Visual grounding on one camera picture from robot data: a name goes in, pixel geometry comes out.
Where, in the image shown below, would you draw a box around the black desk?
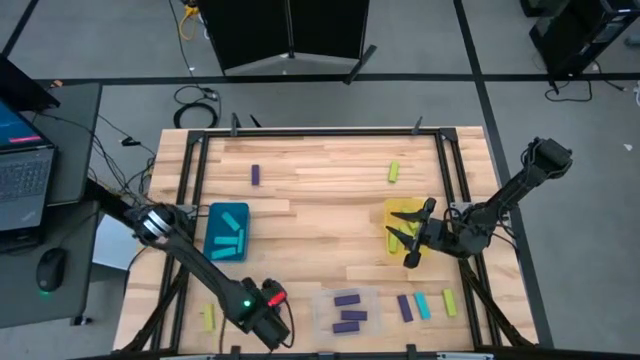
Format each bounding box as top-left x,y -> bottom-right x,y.
0,82 -> 104,330

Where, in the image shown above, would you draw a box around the black partition panel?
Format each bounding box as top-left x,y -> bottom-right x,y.
196,0 -> 379,86

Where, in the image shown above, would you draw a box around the black computer mouse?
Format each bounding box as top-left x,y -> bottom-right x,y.
35,247 -> 69,294

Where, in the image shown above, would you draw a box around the clear plastic bin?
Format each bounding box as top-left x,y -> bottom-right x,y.
312,286 -> 384,347

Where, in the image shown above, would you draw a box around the black coiled cable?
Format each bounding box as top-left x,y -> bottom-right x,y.
167,0 -> 222,130

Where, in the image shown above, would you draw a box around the yellow plastic bin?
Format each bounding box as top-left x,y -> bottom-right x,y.
383,197 -> 431,258

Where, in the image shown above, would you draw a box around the black aluminium table frame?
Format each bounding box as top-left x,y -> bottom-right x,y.
119,127 -> 536,359

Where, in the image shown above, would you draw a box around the black floor cable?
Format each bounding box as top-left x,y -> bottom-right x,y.
543,74 -> 626,104

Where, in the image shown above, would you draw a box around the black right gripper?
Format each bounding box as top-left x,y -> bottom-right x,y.
385,197 -> 459,270

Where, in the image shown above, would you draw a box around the yellow cable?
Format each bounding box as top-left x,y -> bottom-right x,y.
178,2 -> 201,42

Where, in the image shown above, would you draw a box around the black cabinet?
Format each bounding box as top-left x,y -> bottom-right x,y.
528,0 -> 640,76

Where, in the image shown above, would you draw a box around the grey laptop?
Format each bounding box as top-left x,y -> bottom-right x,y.
0,97 -> 56,234

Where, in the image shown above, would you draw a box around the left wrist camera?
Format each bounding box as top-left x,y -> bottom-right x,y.
252,314 -> 293,352

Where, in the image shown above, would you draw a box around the teal plastic bin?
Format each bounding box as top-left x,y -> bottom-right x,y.
202,201 -> 251,264

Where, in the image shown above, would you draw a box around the black monitor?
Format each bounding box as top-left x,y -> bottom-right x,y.
0,54 -> 61,112

